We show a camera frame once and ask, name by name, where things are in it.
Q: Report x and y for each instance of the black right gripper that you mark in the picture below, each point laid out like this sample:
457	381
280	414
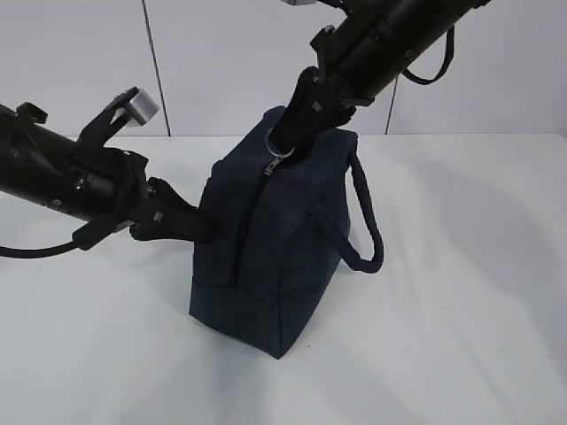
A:
325	96

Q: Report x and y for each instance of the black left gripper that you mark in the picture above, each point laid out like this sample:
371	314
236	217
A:
167	216

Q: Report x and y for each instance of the navy blue fabric lunch bag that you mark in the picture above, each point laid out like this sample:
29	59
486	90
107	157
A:
284	229

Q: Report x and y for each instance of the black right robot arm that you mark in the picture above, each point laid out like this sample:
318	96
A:
377	42

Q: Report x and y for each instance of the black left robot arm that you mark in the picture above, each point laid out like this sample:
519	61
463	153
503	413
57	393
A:
105	187

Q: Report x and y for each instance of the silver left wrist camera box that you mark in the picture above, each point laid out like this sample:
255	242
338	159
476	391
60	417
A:
138	110

